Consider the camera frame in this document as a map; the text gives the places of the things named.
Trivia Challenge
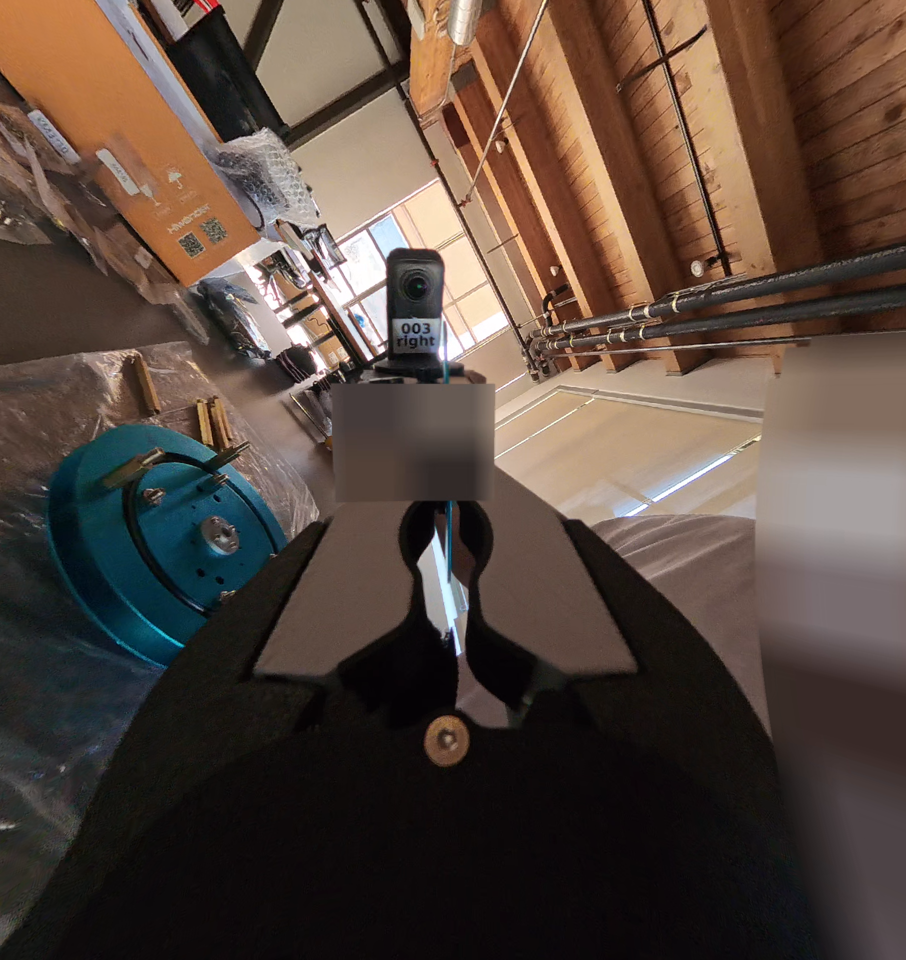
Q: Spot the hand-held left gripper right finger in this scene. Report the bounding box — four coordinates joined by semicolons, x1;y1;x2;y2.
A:
462;501;640;676

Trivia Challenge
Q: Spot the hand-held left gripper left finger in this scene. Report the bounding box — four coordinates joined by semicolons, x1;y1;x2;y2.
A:
254;501;426;680

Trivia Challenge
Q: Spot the teal disc with servo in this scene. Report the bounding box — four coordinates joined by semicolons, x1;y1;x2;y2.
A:
442;358;456;625

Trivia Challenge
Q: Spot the blue round metal base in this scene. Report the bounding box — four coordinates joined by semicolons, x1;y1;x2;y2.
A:
42;422;291;670

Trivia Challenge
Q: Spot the large clear plastic bag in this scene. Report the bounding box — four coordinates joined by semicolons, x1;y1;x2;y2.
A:
0;339;324;905

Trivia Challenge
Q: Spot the grey desk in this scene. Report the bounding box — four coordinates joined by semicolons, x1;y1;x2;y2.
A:
0;45;334;960

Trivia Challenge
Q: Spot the silver antistatic bag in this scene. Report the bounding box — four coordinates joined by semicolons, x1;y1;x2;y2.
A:
195;276;272;355

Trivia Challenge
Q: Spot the bubble wrap bundle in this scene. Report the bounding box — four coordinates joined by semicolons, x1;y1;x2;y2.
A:
204;126;313;228

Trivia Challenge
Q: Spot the black ceiling pipe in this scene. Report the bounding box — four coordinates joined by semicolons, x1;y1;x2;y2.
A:
528;234;906;339
528;281;906;363

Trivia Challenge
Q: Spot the orange cardboard box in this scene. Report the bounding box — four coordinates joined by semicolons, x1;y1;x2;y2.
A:
0;0;264;289

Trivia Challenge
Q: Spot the pile of small screw bags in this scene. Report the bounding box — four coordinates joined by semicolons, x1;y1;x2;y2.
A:
0;92;193;310

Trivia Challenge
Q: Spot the silver ventilation duct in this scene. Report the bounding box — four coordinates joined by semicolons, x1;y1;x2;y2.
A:
444;0;501;48

